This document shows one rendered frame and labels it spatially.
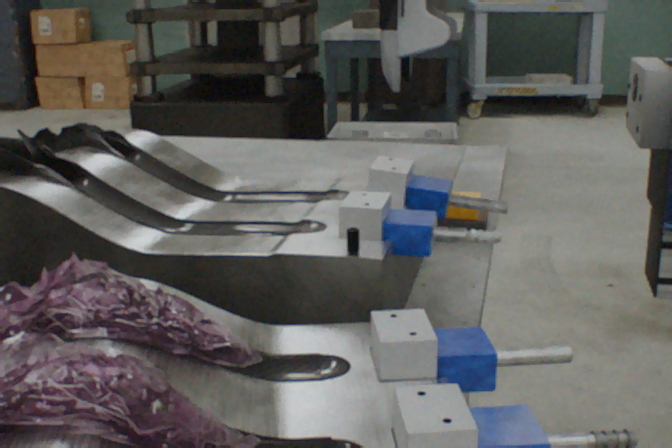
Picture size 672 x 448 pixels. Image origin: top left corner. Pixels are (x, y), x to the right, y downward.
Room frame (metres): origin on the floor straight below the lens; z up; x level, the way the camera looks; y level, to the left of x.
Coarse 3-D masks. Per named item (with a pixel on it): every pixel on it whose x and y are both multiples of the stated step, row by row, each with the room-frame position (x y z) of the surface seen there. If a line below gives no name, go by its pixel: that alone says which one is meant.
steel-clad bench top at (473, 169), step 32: (224, 160) 1.38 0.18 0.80; (256, 160) 1.37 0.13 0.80; (288, 160) 1.37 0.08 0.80; (320, 160) 1.36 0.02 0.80; (352, 160) 1.36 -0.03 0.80; (416, 160) 1.35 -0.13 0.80; (448, 160) 1.35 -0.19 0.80; (480, 160) 1.35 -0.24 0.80; (480, 192) 1.14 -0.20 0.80; (448, 256) 0.87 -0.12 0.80; (480, 256) 0.87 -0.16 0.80; (416, 288) 0.77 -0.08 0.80; (448, 288) 0.77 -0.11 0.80; (480, 288) 0.77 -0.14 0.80; (448, 320) 0.69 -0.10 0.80
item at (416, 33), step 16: (400, 0) 0.75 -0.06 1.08; (416, 0) 0.75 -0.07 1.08; (400, 16) 0.75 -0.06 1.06; (416, 16) 0.74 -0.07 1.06; (432, 16) 0.74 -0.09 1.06; (384, 32) 0.74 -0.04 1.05; (400, 32) 0.74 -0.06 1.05; (416, 32) 0.74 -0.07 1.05; (432, 32) 0.74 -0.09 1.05; (448, 32) 0.73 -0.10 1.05; (384, 48) 0.74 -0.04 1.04; (400, 48) 0.74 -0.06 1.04; (416, 48) 0.74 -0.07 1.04; (432, 48) 0.74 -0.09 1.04; (384, 64) 0.75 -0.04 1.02; (400, 64) 0.75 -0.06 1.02
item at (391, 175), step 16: (384, 160) 0.79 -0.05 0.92; (400, 160) 0.80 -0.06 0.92; (368, 176) 0.77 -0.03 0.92; (384, 176) 0.76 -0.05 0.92; (400, 176) 0.76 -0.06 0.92; (416, 176) 0.79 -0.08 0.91; (384, 192) 0.76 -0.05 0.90; (400, 192) 0.76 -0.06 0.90; (416, 192) 0.76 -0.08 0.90; (432, 192) 0.75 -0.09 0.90; (448, 192) 0.75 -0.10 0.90; (416, 208) 0.76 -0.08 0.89; (432, 208) 0.76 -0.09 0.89; (448, 208) 0.78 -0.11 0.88; (480, 208) 0.76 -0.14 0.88; (496, 208) 0.76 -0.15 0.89
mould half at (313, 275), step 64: (128, 128) 0.93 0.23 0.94; (0, 192) 0.68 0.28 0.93; (64, 192) 0.70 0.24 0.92; (128, 192) 0.76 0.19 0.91; (0, 256) 0.68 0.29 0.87; (64, 256) 0.67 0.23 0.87; (128, 256) 0.66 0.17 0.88; (192, 256) 0.64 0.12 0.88; (256, 256) 0.63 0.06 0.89; (320, 256) 0.62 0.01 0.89; (384, 256) 0.61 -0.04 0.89; (256, 320) 0.63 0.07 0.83; (320, 320) 0.62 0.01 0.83
